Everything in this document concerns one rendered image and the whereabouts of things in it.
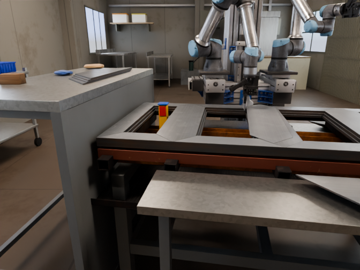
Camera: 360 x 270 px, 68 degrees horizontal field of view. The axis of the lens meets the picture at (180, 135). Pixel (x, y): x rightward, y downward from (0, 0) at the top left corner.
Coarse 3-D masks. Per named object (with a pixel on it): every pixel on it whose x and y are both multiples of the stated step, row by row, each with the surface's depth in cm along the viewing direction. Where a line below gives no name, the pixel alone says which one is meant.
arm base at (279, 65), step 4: (272, 60) 201; (276, 60) 198; (280, 60) 198; (284, 60) 198; (272, 64) 201; (276, 64) 199; (280, 64) 198; (284, 64) 198; (268, 68) 204; (272, 68) 200; (276, 68) 199; (280, 68) 198; (284, 68) 198; (288, 68) 201
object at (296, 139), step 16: (208, 112) 169; (224, 112) 168; (240, 112) 167; (288, 112) 162; (304, 112) 161; (320, 112) 160; (128, 128) 129; (288, 128) 128; (336, 128) 138; (112, 144) 116; (128, 144) 114; (144, 144) 113; (160, 144) 112; (176, 144) 111; (192, 144) 110; (208, 144) 109; (288, 144) 107; (352, 160) 101
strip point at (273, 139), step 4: (256, 136) 116; (260, 136) 116; (264, 136) 116; (268, 136) 116; (272, 136) 116; (276, 136) 116; (268, 140) 111; (272, 140) 111; (276, 140) 111; (280, 140) 111
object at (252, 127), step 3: (249, 126) 130; (252, 126) 130; (255, 126) 130; (258, 126) 130; (261, 126) 130; (264, 126) 130; (267, 126) 130; (270, 126) 130; (273, 126) 130; (276, 126) 130; (279, 126) 130; (282, 126) 130; (285, 126) 130; (252, 129) 126; (255, 129) 126; (258, 129) 126; (261, 129) 126; (264, 129) 126; (267, 129) 126; (270, 129) 126; (273, 129) 126; (276, 129) 126; (279, 129) 126; (282, 129) 126; (285, 129) 126
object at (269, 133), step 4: (252, 132) 121; (256, 132) 121; (260, 132) 121; (264, 132) 121; (268, 132) 121; (272, 132) 121; (276, 132) 121; (280, 132) 121; (284, 132) 121; (288, 132) 121; (280, 136) 116; (284, 136) 116; (288, 136) 116
